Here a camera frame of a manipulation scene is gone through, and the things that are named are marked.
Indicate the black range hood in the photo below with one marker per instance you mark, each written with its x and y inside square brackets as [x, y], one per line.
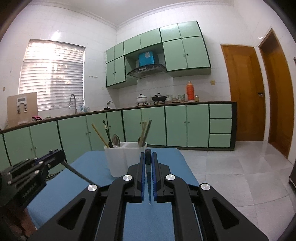
[147, 70]

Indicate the light bamboo chopstick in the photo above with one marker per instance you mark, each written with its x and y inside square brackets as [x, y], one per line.
[143, 130]

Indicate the dark grey chopstick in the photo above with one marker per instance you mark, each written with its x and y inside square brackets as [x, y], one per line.
[70, 168]

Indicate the pink cloth on counter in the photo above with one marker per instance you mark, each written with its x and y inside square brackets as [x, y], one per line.
[36, 118]

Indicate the green kitchen cabinets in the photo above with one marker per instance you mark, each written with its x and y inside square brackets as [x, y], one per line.
[179, 47]
[193, 126]

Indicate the dark grey-brown chopstick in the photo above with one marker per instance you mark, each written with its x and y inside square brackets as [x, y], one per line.
[146, 133]

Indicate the long black chopstick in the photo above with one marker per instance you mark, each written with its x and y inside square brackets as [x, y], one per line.
[148, 161]

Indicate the white two-compartment utensil holder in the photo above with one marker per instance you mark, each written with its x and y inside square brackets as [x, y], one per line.
[120, 158]

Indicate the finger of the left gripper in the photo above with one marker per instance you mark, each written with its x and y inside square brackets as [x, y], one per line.
[47, 157]
[60, 156]

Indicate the brown wooden door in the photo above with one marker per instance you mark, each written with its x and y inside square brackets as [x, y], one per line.
[282, 111]
[247, 90]

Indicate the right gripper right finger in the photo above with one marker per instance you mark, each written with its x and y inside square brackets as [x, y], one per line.
[200, 212]

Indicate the green lower kitchen cabinets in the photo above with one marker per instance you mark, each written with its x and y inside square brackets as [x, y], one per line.
[193, 126]

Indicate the cardboard box with label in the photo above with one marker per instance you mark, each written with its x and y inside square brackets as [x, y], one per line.
[21, 108]

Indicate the white window blinds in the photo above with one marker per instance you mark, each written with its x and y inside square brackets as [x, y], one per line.
[55, 71]

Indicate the green upper kitchen cabinets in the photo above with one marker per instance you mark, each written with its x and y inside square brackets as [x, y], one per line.
[179, 47]

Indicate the blue box on hood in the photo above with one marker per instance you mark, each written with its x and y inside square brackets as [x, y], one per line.
[146, 58]

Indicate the large silver spoon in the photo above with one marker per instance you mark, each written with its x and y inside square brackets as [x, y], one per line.
[115, 141]

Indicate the black chopstick gold band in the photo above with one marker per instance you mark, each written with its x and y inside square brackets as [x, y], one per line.
[108, 134]

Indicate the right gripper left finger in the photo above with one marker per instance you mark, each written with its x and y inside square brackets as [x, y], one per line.
[92, 212]

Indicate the person's left hand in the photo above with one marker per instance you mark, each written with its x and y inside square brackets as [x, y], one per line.
[21, 223]

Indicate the orange thermos flask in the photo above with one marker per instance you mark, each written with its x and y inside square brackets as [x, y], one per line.
[190, 92]

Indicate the light wooden chopstick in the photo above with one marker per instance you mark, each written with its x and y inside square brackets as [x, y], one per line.
[100, 135]

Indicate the white enamel pot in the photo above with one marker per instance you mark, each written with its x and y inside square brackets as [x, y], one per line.
[142, 100]

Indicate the black wok with lid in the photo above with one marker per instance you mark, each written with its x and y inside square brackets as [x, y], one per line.
[159, 99]

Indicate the patterned ceramic jar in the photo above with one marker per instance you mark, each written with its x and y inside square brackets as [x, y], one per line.
[169, 98]
[181, 98]

